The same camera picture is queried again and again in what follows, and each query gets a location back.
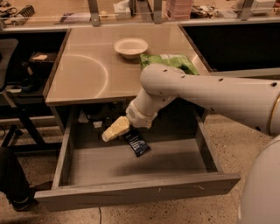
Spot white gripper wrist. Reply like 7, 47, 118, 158
101, 101, 155, 142

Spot dark blue rxbar wrapper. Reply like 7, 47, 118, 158
123, 129, 151, 158

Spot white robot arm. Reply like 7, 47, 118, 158
102, 63, 280, 224

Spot grey counter cabinet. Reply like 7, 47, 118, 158
42, 22, 221, 135

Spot grey open drawer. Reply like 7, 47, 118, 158
36, 111, 240, 211

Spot white paper bowl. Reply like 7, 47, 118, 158
114, 38, 148, 60

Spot green chip bag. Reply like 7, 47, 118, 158
140, 53, 199, 75

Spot black box with label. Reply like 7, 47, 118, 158
29, 52, 57, 69

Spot black office chair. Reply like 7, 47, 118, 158
0, 38, 46, 150

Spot white tissue box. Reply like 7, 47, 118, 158
113, 0, 131, 20

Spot dark object lower left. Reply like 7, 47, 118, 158
0, 147, 36, 212

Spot pink stacked trays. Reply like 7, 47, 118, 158
165, 0, 193, 20

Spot white device box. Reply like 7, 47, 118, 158
250, 0, 275, 15

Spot black coiled cable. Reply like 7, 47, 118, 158
17, 4, 36, 19

